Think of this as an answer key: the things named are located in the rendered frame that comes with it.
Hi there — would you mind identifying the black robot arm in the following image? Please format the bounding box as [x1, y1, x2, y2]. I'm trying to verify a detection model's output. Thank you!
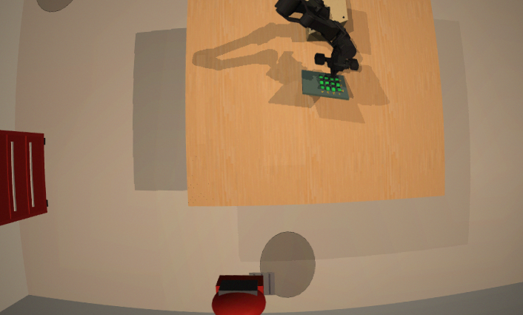
[275, 0, 356, 72]

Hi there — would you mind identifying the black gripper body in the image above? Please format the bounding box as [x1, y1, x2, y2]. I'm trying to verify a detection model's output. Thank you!
[314, 46, 359, 70]

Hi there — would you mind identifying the dark green switch panel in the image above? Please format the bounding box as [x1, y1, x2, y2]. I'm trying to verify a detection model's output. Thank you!
[301, 70, 350, 101]

